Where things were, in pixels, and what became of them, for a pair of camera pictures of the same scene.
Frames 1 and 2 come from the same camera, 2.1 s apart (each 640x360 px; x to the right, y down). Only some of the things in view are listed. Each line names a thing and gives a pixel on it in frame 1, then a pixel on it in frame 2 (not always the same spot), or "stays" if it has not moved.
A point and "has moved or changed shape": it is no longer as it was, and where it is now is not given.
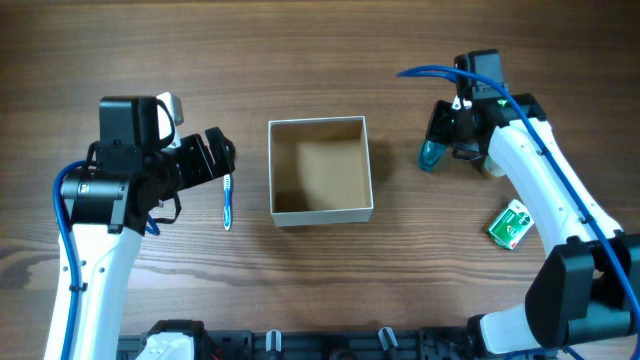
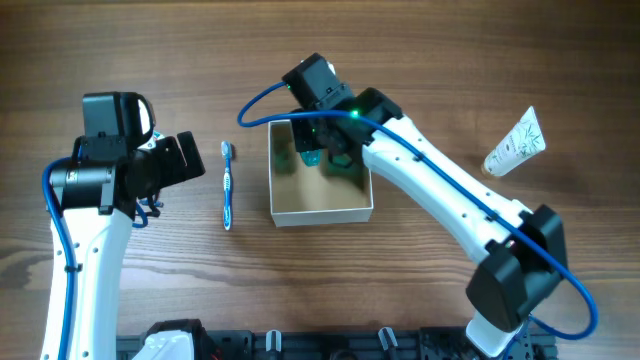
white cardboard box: [320, 171] stays
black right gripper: [451, 129] → [323, 133]
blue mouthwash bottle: [429, 154] has moved or changed shape
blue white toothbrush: [227, 216] stays
